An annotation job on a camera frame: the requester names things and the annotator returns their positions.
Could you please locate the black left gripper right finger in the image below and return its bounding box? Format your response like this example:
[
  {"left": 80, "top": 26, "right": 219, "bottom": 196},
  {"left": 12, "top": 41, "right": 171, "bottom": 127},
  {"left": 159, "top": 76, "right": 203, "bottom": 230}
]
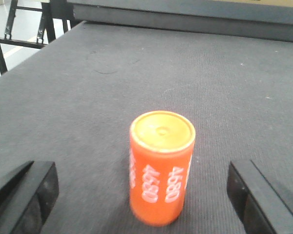
[{"left": 227, "top": 160, "right": 293, "bottom": 234}]

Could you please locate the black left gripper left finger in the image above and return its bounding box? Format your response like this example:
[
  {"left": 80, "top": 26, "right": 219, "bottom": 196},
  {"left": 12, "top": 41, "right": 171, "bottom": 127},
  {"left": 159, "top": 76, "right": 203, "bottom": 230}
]
[{"left": 0, "top": 161, "right": 59, "bottom": 234}]

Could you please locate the orange cylindrical capacitor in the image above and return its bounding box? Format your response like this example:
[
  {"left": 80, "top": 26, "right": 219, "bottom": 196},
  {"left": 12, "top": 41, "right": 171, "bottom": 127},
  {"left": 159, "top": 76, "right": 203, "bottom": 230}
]
[{"left": 129, "top": 111, "right": 196, "bottom": 227}]

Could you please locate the dark grey table rail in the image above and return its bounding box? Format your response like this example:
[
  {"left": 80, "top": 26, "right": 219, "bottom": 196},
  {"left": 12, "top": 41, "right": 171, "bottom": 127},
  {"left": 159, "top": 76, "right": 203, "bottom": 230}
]
[{"left": 70, "top": 0, "right": 293, "bottom": 42}]

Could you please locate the black metal frame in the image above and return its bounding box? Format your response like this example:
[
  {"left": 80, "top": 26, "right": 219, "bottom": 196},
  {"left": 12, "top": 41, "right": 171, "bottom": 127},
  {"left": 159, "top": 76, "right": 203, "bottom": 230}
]
[{"left": 0, "top": 0, "right": 71, "bottom": 70}]

